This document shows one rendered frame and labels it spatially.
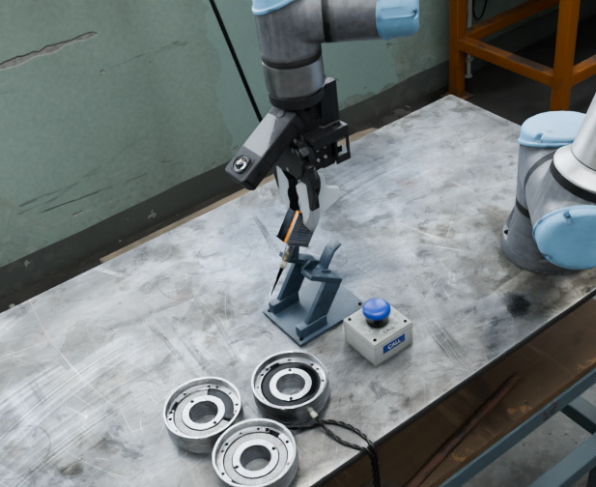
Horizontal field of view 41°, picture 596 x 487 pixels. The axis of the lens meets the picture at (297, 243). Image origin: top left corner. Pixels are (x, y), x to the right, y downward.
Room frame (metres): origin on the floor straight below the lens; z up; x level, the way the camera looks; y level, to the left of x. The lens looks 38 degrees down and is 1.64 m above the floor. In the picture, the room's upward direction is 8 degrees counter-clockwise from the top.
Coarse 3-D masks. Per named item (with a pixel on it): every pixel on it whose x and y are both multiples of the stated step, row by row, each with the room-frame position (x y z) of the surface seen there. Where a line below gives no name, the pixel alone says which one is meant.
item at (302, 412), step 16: (288, 352) 0.79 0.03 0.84; (304, 352) 0.78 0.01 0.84; (256, 368) 0.76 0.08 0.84; (288, 368) 0.77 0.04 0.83; (320, 368) 0.76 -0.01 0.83; (256, 384) 0.75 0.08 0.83; (272, 384) 0.74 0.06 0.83; (288, 384) 0.76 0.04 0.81; (304, 384) 0.74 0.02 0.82; (256, 400) 0.72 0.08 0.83; (320, 400) 0.70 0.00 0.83; (272, 416) 0.70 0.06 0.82; (288, 416) 0.69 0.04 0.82; (304, 416) 0.69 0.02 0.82
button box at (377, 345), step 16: (352, 320) 0.83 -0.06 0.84; (368, 320) 0.82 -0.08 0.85; (384, 320) 0.81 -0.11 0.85; (400, 320) 0.81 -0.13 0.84; (352, 336) 0.82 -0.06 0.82; (368, 336) 0.79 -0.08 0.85; (384, 336) 0.79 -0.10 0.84; (400, 336) 0.80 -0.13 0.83; (368, 352) 0.79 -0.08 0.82; (384, 352) 0.78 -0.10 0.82
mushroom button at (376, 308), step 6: (372, 300) 0.83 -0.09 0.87; (378, 300) 0.83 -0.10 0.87; (384, 300) 0.83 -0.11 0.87; (366, 306) 0.82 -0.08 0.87; (372, 306) 0.82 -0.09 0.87; (378, 306) 0.82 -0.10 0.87; (384, 306) 0.82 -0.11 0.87; (366, 312) 0.81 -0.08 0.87; (372, 312) 0.81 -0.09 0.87; (378, 312) 0.81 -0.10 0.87; (384, 312) 0.81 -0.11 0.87; (372, 318) 0.80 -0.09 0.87; (378, 318) 0.80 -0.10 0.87; (384, 318) 0.80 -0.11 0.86
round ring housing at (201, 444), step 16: (192, 384) 0.76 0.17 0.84; (208, 384) 0.76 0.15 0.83; (224, 384) 0.75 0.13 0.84; (176, 400) 0.74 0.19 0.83; (192, 400) 0.74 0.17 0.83; (208, 400) 0.73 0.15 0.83; (240, 400) 0.71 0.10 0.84; (192, 416) 0.72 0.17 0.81; (240, 416) 0.69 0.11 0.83; (176, 432) 0.67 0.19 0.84; (192, 448) 0.66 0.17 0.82; (208, 448) 0.66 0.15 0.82
